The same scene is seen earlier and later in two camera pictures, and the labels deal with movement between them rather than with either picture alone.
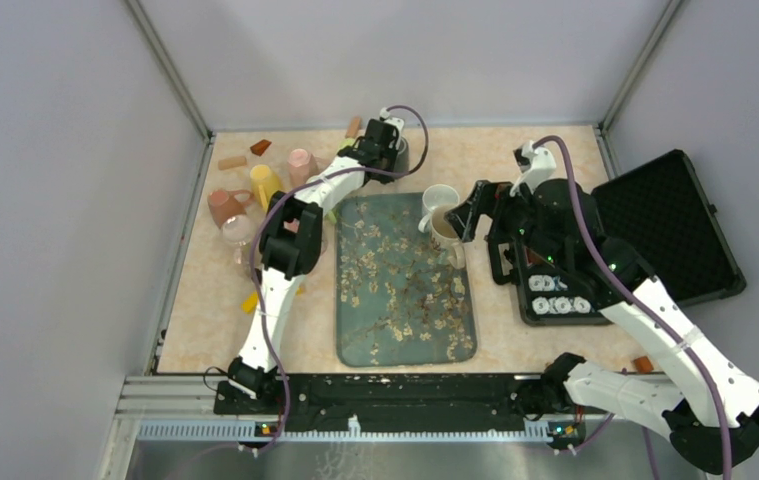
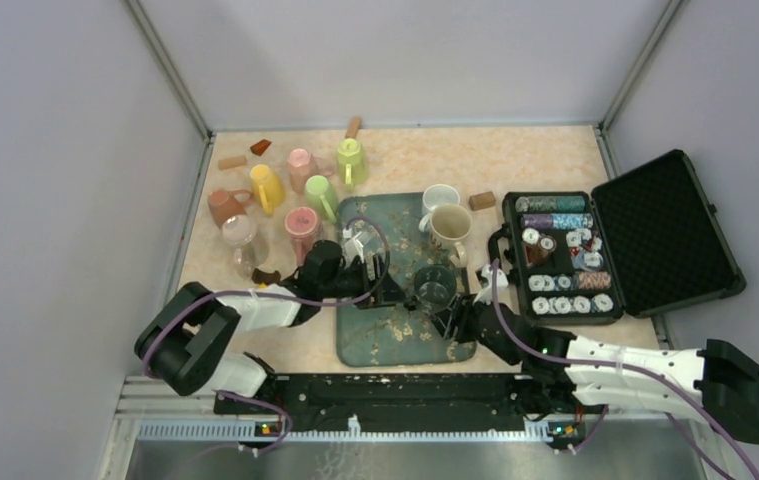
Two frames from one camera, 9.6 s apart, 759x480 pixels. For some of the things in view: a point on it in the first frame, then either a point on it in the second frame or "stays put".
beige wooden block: [232, 162] stays put
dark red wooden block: [260, 147] stays put
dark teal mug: [402, 160] -> [435, 284]
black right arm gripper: [491, 199] -> [463, 304]
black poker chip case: [660, 223] stays put
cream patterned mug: [444, 241] stays put
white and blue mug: [436, 195] stays put
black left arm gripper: [391, 151] -> [391, 293]
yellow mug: [264, 182] stays put
